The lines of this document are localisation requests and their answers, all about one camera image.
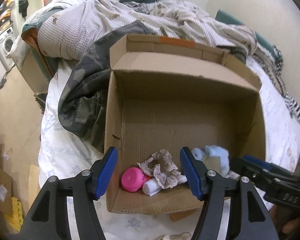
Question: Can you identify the beige lace scrunchie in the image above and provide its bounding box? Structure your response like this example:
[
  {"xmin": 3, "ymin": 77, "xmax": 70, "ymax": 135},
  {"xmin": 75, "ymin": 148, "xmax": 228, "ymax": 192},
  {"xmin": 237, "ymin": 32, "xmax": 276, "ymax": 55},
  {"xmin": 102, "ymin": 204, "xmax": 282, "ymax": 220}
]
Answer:
[{"xmin": 137, "ymin": 149, "xmax": 187, "ymax": 189}]

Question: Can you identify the pink heart-shaped squishy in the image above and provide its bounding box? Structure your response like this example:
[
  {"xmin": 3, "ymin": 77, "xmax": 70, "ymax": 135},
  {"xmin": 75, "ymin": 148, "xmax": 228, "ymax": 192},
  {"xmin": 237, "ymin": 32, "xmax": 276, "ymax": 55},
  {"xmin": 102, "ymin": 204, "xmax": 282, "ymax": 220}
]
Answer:
[{"xmin": 121, "ymin": 167, "xmax": 151, "ymax": 192}]

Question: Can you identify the white plush teddy bear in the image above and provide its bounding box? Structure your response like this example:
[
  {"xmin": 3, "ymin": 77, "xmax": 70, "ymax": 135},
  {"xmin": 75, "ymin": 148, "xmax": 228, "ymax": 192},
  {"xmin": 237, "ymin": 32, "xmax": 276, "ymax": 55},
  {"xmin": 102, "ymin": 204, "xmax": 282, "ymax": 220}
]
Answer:
[{"xmin": 155, "ymin": 232, "xmax": 192, "ymax": 240}]

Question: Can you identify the white floral bed sheet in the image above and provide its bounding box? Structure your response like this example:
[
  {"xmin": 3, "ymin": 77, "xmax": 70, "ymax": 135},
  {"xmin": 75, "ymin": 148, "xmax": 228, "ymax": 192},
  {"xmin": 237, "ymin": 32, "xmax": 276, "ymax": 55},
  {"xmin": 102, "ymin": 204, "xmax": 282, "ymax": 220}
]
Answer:
[{"xmin": 38, "ymin": 57, "xmax": 300, "ymax": 239}]

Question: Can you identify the brown cardboard box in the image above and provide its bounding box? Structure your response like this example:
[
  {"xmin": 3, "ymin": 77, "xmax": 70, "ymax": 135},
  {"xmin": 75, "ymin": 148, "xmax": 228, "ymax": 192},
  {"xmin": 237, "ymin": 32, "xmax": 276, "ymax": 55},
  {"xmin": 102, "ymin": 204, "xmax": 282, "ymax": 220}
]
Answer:
[{"xmin": 104, "ymin": 35, "xmax": 266, "ymax": 215}]

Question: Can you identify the dark camouflage clothing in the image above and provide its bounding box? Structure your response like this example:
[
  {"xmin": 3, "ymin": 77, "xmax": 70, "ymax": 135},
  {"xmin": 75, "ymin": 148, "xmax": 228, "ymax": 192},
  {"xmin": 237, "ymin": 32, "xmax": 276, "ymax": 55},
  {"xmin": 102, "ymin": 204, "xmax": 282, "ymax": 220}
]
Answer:
[{"xmin": 58, "ymin": 20, "xmax": 154, "ymax": 153}]

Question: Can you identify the white washing machine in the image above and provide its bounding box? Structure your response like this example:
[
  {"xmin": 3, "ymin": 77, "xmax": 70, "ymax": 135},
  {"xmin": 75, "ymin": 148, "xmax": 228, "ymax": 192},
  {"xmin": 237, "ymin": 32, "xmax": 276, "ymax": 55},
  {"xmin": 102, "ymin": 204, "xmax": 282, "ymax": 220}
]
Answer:
[{"xmin": 0, "ymin": 27, "xmax": 15, "ymax": 60}]

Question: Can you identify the checkered white duvet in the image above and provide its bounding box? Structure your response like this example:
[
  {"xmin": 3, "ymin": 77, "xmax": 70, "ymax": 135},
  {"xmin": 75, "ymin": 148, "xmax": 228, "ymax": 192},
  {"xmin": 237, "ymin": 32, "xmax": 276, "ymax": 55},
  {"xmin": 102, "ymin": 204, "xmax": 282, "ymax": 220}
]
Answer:
[{"xmin": 21, "ymin": 0, "xmax": 300, "ymax": 123}]

